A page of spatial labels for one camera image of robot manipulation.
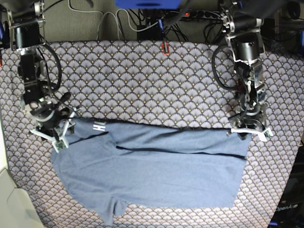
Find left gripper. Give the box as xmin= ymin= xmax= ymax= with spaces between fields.
xmin=227 ymin=105 xmax=273 ymax=142

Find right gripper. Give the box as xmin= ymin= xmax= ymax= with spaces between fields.
xmin=28 ymin=101 xmax=79 ymax=152

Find blue T-shirt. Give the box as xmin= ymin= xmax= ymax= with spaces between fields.
xmin=50 ymin=119 xmax=251 ymax=225

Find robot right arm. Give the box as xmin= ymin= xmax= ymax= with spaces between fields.
xmin=0 ymin=0 xmax=77 ymax=152

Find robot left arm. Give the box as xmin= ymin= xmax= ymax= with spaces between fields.
xmin=211 ymin=0 xmax=273 ymax=142

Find fan-patterned tablecloth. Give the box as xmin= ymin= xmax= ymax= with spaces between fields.
xmin=0 ymin=41 xmax=304 ymax=228

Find black OpenArm base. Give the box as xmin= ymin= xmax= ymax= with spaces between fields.
xmin=268 ymin=144 xmax=304 ymax=228

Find white furniture at left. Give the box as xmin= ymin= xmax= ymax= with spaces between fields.
xmin=0 ymin=126 xmax=44 ymax=228

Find red table clamp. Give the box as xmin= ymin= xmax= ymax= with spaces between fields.
xmin=161 ymin=42 xmax=170 ymax=56

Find black box behind table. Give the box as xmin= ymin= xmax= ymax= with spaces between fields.
xmin=137 ymin=24 xmax=162 ymax=41

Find black power strip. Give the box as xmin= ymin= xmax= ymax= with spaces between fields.
xmin=180 ymin=9 xmax=220 ymax=22

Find blue box overhead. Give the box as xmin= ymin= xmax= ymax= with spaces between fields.
xmin=115 ymin=0 xmax=181 ymax=9

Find white cable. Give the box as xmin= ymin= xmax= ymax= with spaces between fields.
xmin=68 ymin=0 xmax=159 ymax=40

